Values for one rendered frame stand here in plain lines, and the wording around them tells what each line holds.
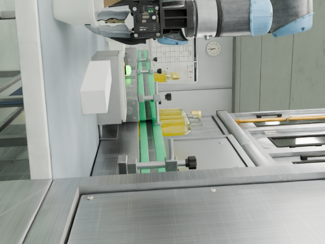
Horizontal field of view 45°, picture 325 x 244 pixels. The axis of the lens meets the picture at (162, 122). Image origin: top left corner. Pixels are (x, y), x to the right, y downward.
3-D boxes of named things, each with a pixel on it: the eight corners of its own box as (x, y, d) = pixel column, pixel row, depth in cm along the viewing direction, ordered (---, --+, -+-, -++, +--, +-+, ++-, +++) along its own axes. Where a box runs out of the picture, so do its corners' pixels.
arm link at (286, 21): (163, 4, 145) (317, -19, 116) (167, 44, 149) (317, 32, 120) (145, 5, 136) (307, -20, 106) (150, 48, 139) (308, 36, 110)
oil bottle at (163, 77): (138, 83, 265) (179, 82, 266) (137, 75, 263) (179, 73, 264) (138, 82, 270) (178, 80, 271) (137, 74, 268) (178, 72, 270)
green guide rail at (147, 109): (139, 120, 151) (159, 119, 152) (139, 118, 151) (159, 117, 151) (138, 60, 318) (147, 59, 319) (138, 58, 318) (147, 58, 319)
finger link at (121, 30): (81, 22, 73) (130, 20, 73) (85, 24, 78) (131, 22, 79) (82, 39, 73) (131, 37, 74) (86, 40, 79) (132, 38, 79)
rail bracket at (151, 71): (136, 75, 201) (161, 74, 202) (135, 61, 199) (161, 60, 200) (136, 74, 205) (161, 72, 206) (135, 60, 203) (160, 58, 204)
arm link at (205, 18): (210, 0, 80) (210, 40, 82) (187, 1, 80) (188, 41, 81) (216, -5, 73) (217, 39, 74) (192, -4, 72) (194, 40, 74)
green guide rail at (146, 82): (138, 102, 149) (159, 101, 149) (138, 99, 149) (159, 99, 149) (137, 51, 316) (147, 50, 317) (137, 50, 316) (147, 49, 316)
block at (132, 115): (120, 123, 146) (139, 122, 147) (119, 99, 144) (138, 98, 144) (121, 120, 150) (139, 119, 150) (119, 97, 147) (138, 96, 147)
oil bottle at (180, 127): (139, 138, 157) (191, 135, 158) (138, 125, 155) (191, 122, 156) (139, 133, 162) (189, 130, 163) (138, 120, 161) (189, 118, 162)
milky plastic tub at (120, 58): (98, 125, 127) (125, 124, 127) (93, 56, 120) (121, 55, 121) (103, 111, 143) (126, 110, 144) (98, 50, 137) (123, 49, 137)
